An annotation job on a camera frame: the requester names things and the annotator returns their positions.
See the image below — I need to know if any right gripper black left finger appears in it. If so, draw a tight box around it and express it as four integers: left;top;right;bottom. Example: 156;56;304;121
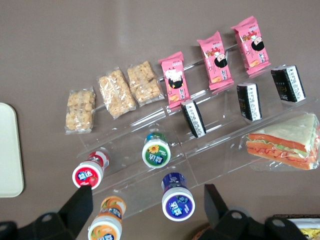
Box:
27;185;94;240

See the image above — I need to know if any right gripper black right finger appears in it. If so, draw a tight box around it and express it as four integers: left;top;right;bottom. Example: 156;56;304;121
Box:
204;184;254;240

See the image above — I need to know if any green gum bottle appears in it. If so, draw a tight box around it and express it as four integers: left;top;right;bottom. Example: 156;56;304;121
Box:
141;132;172;169

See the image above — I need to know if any orange gum bottle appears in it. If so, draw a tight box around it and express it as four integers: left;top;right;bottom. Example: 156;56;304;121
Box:
87;195;127;240

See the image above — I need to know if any red gum bottle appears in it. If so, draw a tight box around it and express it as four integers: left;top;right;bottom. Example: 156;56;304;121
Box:
71;149;111;190

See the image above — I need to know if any blue gum bottle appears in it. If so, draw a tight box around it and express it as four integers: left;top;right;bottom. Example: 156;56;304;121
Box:
160;171;197;222

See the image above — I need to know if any cream plastic serving tray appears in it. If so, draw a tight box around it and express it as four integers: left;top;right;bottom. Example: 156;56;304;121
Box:
0;102;25;199

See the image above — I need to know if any clear acrylic stepped stand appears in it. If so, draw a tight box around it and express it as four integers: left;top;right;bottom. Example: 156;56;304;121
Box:
65;42;320;221

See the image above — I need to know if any black snack supply box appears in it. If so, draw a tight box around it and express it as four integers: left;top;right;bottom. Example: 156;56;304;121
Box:
271;214;320;240

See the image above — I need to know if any yellow snack packet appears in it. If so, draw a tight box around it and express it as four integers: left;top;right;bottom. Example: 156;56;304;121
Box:
299;227;320;240

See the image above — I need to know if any wrapped triangle sandwich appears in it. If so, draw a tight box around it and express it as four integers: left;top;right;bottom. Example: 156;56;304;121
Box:
239;112;320;172

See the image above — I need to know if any clear rice crisp pack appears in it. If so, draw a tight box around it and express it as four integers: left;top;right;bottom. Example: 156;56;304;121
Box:
125;60;165;108
64;86;97;135
96;66;137;120

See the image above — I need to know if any black wrapped rice ball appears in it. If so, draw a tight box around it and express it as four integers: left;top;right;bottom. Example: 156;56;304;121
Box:
180;98;208;139
235;82;263;123
270;64;307;104

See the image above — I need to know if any pink cartoon snack packet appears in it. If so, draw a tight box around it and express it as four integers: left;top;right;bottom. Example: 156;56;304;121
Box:
230;15;272;76
196;30;235;91
157;51;192;111

